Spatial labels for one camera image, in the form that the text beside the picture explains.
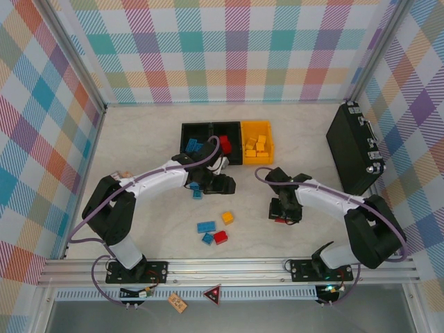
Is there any yellow plastic bin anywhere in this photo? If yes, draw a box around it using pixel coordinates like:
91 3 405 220
241 120 275 166

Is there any black hard case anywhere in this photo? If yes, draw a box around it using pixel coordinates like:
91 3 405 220
325 101 388 196

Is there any red triangle sign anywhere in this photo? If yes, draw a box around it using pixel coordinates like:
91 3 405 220
203 283 223 307

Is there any orange tag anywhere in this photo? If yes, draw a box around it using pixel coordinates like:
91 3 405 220
168 292 189 312

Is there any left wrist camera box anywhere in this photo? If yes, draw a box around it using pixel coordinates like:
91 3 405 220
207 155 230 174

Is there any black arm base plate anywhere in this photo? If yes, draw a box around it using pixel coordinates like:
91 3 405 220
105 259 169 285
289 258 355 282

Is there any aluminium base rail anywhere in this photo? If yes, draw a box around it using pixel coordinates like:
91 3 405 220
36 257 422 288

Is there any black power connector bracket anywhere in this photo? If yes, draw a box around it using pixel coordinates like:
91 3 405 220
119 286 155 300
316 284 346 300

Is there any slotted cable duct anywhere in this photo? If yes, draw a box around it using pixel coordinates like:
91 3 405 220
55 288 322 302

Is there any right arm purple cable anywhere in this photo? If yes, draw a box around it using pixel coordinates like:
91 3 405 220
255 167 407 306

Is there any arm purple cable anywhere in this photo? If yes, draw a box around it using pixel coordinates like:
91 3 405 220
255 167 407 306
67 135 222 308

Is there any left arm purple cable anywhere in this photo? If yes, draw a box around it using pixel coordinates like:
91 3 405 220
67 135 222 308

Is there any aluminium frame post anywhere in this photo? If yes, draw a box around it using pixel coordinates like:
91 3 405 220
40 0 107 114
345 0 414 105

